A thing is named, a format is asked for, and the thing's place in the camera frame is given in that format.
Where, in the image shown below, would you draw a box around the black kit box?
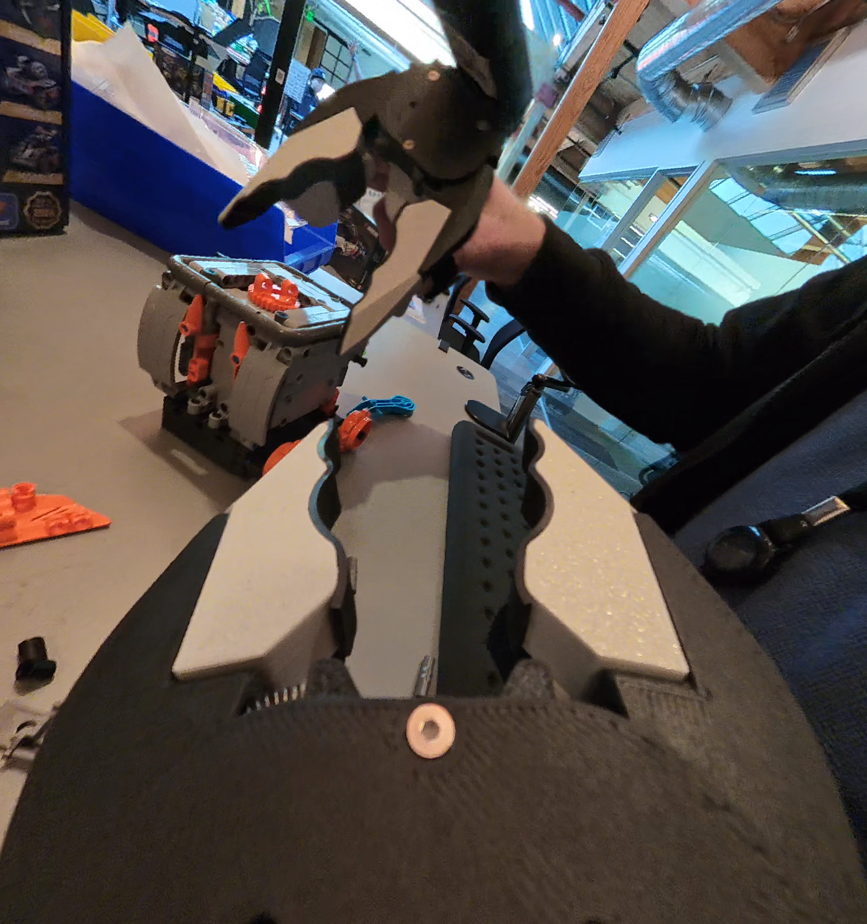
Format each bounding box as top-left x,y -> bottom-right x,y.
336,209 -> 385,287

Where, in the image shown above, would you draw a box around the black dimpled chair seat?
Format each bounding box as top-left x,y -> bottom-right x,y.
440,421 -> 544,697

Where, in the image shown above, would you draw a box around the black round-base stand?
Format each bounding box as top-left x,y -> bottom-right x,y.
466,372 -> 573,443

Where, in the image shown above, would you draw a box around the person's right forearm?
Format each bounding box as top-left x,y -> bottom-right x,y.
487,217 -> 867,463

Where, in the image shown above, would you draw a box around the orange wedge panel part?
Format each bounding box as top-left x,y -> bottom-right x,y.
0,482 -> 111,550

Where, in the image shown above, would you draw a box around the black bush part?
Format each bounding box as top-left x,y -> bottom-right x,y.
16,637 -> 57,683

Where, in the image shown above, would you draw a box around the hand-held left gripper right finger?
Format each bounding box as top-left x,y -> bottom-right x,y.
516,419 -> 692,697

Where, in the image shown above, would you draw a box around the grey track link part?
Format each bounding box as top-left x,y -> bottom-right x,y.
0,696 -> 55,770

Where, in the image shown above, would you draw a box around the silver ventilation duct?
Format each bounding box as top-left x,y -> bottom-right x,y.
635,0 -> 791,132

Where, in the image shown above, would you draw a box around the black round badge on strap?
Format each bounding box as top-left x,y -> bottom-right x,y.
704,494 -> 854,587

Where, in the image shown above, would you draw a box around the grey building-block robot model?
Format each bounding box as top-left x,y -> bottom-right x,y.
137,254 -> 374,482

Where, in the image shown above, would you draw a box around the person's right hand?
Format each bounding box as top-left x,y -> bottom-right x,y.
372,155 -> 547,290

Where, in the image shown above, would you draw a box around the wooden support post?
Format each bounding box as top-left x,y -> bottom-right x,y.
511,0 -> 652,201

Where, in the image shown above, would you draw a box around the black office chair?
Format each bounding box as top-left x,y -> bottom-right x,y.
437,289 -> 528,369

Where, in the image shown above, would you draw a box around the blue plastic bin with bags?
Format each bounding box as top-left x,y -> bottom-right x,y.
68,79 -> 338,271

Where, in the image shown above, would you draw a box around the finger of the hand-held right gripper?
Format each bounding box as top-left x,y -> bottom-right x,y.
219,107 -> 368,231
338,198 -> 454,358

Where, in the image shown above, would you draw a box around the clear plastic parts bags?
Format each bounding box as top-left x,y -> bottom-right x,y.
72,22 -> 268,189

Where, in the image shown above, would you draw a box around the dark blue robot kit box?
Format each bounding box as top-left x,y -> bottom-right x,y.
0,0 -> 72,235

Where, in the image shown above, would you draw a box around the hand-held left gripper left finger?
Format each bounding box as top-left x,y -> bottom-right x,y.
172,419 -> 351,683

